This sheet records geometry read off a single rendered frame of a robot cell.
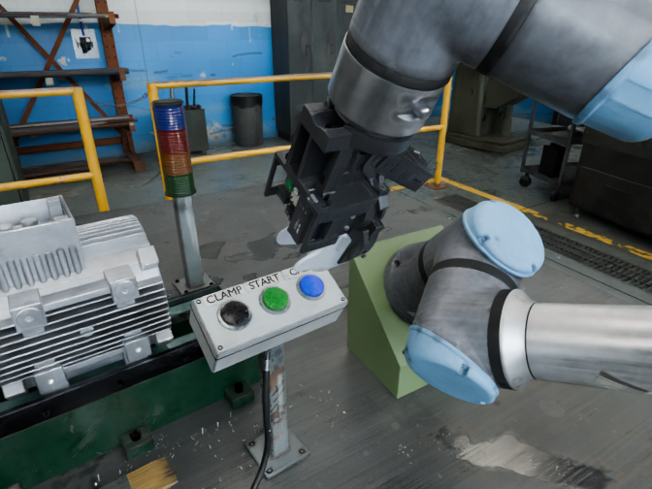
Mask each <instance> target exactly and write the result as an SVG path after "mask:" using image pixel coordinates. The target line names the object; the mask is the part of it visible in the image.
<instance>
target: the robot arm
mask: <svg viewBox="0 0 652 489"><path fill-rule="evenodd" d="M460 63H462V64H464V65H466V66H468V67H470V68H472V69H474V70H476V71H477V72H479V73H481V74H483V75H484V76H486V77H488V78H490V79H492V80H494V81H496V82H499V83H501V84H503V85H505V86H507V87H509V88H511V89H513V90H515V91H517V92H519V93H521V94H523V95H525V96H527V97H529V98H531V99H533V100H535V101H537V102H539V103H541V104H542V105H544V106H546V107H548V108H550V109H552V110H554V111H556V112H558V113H560V114H563V115H565V116H567V117H569V118H571V119H572V121H571V122H572V123H574V124H576V125H579V124H584V125H587V126H589V127H591V128H593V129H596V130H598V131H600V132H603V133H605V134H606V135H608V136H611V137H613V138H615V139H618V140H620V141H623V142H629V143H634V142H641V141H645V140H648V139H651V138H652V0H358V2H357V5H356V8H355V10H354V13H353V16H352V19H351V22H350V24H349V27H348V30H347V32H346V34H345V36H344V39H343V42H342V47H341V50H340V53H339V56H338V59H337V62H336V65H335V68H334V71H333V73H332V76H331V79H330V81H329V84H328V92H329V94H328V97H327V100H326V102H320V103H311V104H304V106H303V108H302V112H301V115H300V118H299V122H298V125H297V128H296V131H295V135H294V138H293V141H292V145H291V148H290V149H284V150H278V151H276V152H275V156H274V159H273V163H272V166H271V170H270V173H269V176H268V180H267V184H266V187H265V191H264V196H265V197H267V196H271V195H277V196H278V197H279V199H280V200H281V202H282V203H283V204H284V205H285V206H286V208H285V211H284V212H285V214H286V215H287V217H288V220H289V221H290V223H289V226H288V227H286V228H284V229H283V230H281V231H280V232H279V233H278V235H277V243H278V244H280V245H301V248H300V250H299V252H300V254H303V253H307V256H305V257H304V258H302V259H301V260H299V261H298V262H297V263H296V264H295V266H294V267H293V270H294V271H296V272H301V271H307V270H312V271H315V272H323V271H326V270H329V269H332V268H334V267H337V266H339V265H340V264H342V263H345V262H347V261H349V260H352V259H354V258H356V257H358V256H361V255H363V254H365V253H367V252H368V251H370V250H371V249H372V247H373V246H374V245H375V242H376V239H377V237H378V234H379V232H380V230H381V229H383V228H384V224H383V223H382V222H381V219H382V218H383V217H384V215H385V212H386V209H388V208H389V207H390V205H389V196H388V193H389V191H390V188H389V187H388V186H387V184H386V183H385V182H384V181H385V180H386V179H390V180H392V181H394V182H396V183H397V184H399V185H400V186H403V187H406V188H408V189H410V190H412V191H414V192H415V191H416V190H418V189H419V188H420V187H421V186H422V185H423V184H424V183H425V182H426V181H427V180H429V179H430V178H431V177H432V176H433V174H432V173H431V172H430V171H429V169H428V168H427V167H426V166H427V165H428V163H427V162H426V161H425V159H424V158H423V157H422V154H421V153H420V152H419V151H418V150H416V149H415V148H413V147H412V146H411V145H410V143H411V142H412V140H413V138H414V136H415V135H416V133H417V132H418V131H419V130H420V129H421V128H422V127H423V125H424V123H425V121H426V120H427V118H428V117H429V116H430V115H431V113H432V109H433V107H434V106H435V105H436V103H437V101H438V100H439V98H440V95H441V94H442V92H443V90H444V88H445V87H446V85H447V84H448V83H449V81H450V79H451V77H452V76H453V74H454V73H455V71H456V69H457V67H458V66H459V64H460ZM279 165H281V166H282V168H283V169H284V171H285V172H286V174H287V177H286V180H285V182H281V183H276V184H272V183H273V179H274V176H275V172H276V169H277V166H279ZM543 260H544V247H543V243H542V240H541V238H540V235H539V233H538V231H537V230H536V229H535V227H534V225H533V223H532V222H531V221H530V220H529V219H528V218H527V217H526V216H525V215H524V214H523V213H522V212H520V211H519V210H518V209H516V208H515V207H513V206H511V205H509V204H507V203H504V202H501V201H496V200H490V201H483V202H480V203H478V204H477V205H475V206H474V207H472V208H469V209H467V210H465V211H464V212H463V214H462V215H461V216H459V217H458V218H457V219H456V220H454V221H453V222H452V223H450V224H449V225H448V226H446V227H445V228H444V229H442V230H441V231H440V232H438V233H437V234H436V235H435V236H434V237H433V238H432V239H430V240H429V241H424V242H419V243H413V244H408V245H406V246H404V247H402V248H401V249H399V250H398V251H397V252H396V253H394V254H393V255H392V256H391V257H390V259H389V260H388V262H387V264H386V266H385V269H384V273H383V286H384V291H385V294H386V297H387V299H388V302H389V304H390V305H391V307H392V308H393V310H394V311H395V312H396V313H397V314H398V315H399V316H400V317H401V318H402V319H403V320H404V321H405V322H406V323H408V324H410V326H409V329H408V331H409V335H408V338H407V344H406V347H405V357H406V360H407V363H408V365H409V366H410V368H411V369H412V370H413V371H414V372H415V373H416V374H417V375H418V376H419V377H421V378H422V379H423V380H425V381H426V382H427V383H429V384H430V385H432V386H434V387H435V388H437V389H439V390H440V391H442V392H444V393H446V394H448V395H450V396H452V397H455V398H457V399H460V400H463V401H466V402H469V403H474V404H479V405H485V404H491V403H493V402H494V401H495V399H496V397H498V396H499V388H502V389H509V390H515V391H522V390H524V389H525V388H526V387H527V386H529V385H530V384H531V383H532V382H533V381H535V380H536V379H539V380H546V381H554V382H561V383H568V384H575V385H583V386H590V387H598V388H605V389H612V390H620V391H627V392H634V393H640V394H649V395H652V306H636V305H599V304H562V303H537V302H535V301H533V300H532V299H531V298H530V297H529V296H528V295H527V294H526V293H525V292H524V291H523V290H521V289H519V287H520V283H521V281H522V279H523V278H524V277H531V276H532V275H533V274H534V273H535V272H536V271H537V270H539V268H540V267H541V266H542V263H543Z"/></svg>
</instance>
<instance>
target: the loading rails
mask: <svg viewBox="0 0 652 489"><path fill-rule="evenodd" d="M224 289H227V287H226V286H225V285H224V284H222V283H221V282H219V283H216V284H213V285H210V286H206V287H203V288H200V289H197V290H194V291H191V292H187V293H184V294H181V295H178V296H176V297H173V298H169V299H167V300H168V306H169V312H170V314H169V315H170V317H171V319H170V321H171V323H172V324H171V326H172V328H171V331H172V334H173V339H172V341H171V342H167V343H165V344H162V345H159V346H156V344H155V343H153V344H151V345H150V348H151V352H152V353H151V354H150V355H148V356H147V357H146V358H143V359H140V360H138V361H135V362H132V363H130V364H127V365H125V363H124V361H123V359H122V360H119V361H116V362H114V363H111V364H109V365H107V366H104V367H101V368H98V369H96V370H93V371H90V372H87V373H85V374H82V375H77V376H75V377H72V378H69V379H68V380H69V383H70V386H68V387H65V388H62V389H60V390H57V391H54V392H52V393H49V394H47V395H45V396H44V395H40V393H39V390H38V388H37V386H34V387H31V388H28V394H26V395H23V396H21V397H18V398H15V399H12V400H10V401H8V400H6V399H5V398H4V395H3V391H2V388H1V386H0V489H29V488H31V487H33V486H35V485H37V484H40V483H42V482H44V481H46V480H48V479H50V478H53V477H55V476H57V475H59V474H61V473H65V472H67V471H69V470H70V469H72V468H74V467H77V466H79V465H81V464H83V463H85V462H87V461H90V460H92V459H94V458H96V457H98V456H100V455H103V454H105V453H107V452H109V451H111V450H113V449H116V448H118V447H120V446H122V449H123V452H124V455H125V458H126V460H127V461H129V460H131V459H134V458H136V457H138V456H140V455H142V454H144V453H146V452H148V451H150V450H151V449H153V448H155V443H154V438H153V436H152V434H151V432H152V431H155V430H157V429H159V428H161V427H163V426H165V425H168V424H170V423H172V422H174V421H176V420H178V419H181V418H183V417H184V416H186V415H188V414H190V413H193V412H195V411H197V410H199V409H201V408H205V407H207V406H209V405H211V404H213V403H215V402H218V401H220V400H222V399H224V398H225V399H226V401H227V402H228V404H229V405H230V407H231V408H232V409H236V408H239V407H241V406H244V405H246V404H248V403H250V402H252V401H254V400H255V396H254V391H253V389H252V388H251V387H250V386H251V385H253V384H255V383H258V382H260V378H259V367H258V355H257V354H256V355H254V356H252V357H249V358H247V359H245V360H243V361H241V362H238V363H236V364H234V365H231V366H229V367H227V368H224V369H222V370H220V371H217V372H215V373H213V372H212V370H211V368H210V366H209V364H208V361H207V359H206V357H205V355H204V353H203V350H202V348H201V346H200V345H199V343H198V340H197V338H196V336H195V334H194V331H193V329H192V327H191V325H190V323H189V318H190V311H191V307H190V306H189V305H191V304H192V301H193V300H194V299H197V298H200V297H203V296H206V295H210V294H212V293H215V292H218V291H221V290H224Z"/></svg>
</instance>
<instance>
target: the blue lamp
mask: <svg viewBox="0 0 652 489"><path fill-rule="evenodd" d="M152 110H153V115H154V117H153V118H154V121H155V122H154V123H155V129H157V130H159V131H176V130H181V129H184V128H186V127H187V126H186V120H185V112H184V104H182V105H180V106H174V107H155V106H153V105H152Z"/></svg>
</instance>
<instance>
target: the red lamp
mask: <svg viewBox="0 0 652 489"><path fill-rule="evenodd" d="M155 130H156V136H157V142H158V146H159V151H160V152H161V153H166V154H176V153H183V152H187V151H189V150H190V148H189V141H188V135H187V134H188V133H187V127H186V128H184V129H181V130H176V131H159V130H157V129H155Z"/></svg>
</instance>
